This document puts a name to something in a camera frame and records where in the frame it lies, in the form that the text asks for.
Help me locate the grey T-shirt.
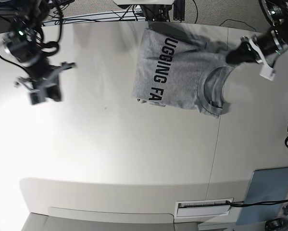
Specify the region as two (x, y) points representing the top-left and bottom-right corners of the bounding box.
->
(132, 26), (235, 118)

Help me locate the black cable at slot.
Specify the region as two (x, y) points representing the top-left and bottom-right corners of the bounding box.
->
(225, 198), (288, 208)

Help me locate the black stand behind table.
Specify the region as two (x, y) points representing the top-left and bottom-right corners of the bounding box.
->
(132, 0), (186, 22)

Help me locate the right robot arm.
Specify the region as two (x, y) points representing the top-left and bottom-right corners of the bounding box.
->
(0, 0), (75, 104)

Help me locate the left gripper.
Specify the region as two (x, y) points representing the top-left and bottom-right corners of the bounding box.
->
(226, 33), (282, 68)

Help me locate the blue-grey pad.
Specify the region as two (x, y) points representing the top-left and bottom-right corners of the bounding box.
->
(236, 167), (288, 226)

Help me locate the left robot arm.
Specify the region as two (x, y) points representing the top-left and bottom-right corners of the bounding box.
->
(226, 0), (288, 70)

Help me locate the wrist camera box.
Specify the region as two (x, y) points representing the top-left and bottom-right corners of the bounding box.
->
(29, 89), (46, 105)
(260, 66), (275, 81)

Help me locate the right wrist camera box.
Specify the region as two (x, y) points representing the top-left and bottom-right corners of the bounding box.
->
(29, 89), (46, 105)

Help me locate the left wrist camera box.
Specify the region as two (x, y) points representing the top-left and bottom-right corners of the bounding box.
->
(260, 66), (275, 81)

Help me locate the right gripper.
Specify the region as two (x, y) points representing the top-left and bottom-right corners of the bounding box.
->
(14, 62), (76, 101)

